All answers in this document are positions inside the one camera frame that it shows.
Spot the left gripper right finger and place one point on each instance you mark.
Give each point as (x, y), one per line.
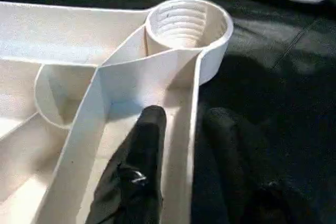
(247, 182)

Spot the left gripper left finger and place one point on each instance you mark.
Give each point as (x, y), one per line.
(136, 177)

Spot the white plastic table top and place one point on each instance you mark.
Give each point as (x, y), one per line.
(63, 40)

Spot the black work mat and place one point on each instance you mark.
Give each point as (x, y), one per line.
(283, 77)

